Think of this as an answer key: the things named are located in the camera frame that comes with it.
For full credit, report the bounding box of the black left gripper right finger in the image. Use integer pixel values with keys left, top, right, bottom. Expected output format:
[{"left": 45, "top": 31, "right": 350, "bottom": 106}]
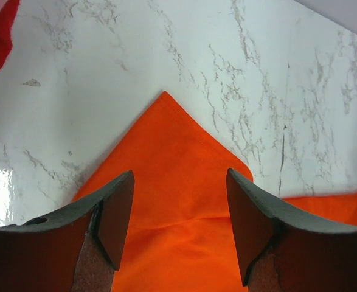
[{"left": 226, "top": 169, "right": 357, "bottom": 291}]

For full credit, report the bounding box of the orange t shirt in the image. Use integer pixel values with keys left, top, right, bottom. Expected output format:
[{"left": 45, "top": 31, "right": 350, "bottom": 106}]
[{"left": 77, "top": 92, "right": 357, "bottom": 291}]

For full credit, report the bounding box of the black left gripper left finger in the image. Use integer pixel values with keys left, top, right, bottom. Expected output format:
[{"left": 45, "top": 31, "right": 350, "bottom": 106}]
[{"left": 0, "top": 171, "right": 134, "bottom": 291}]

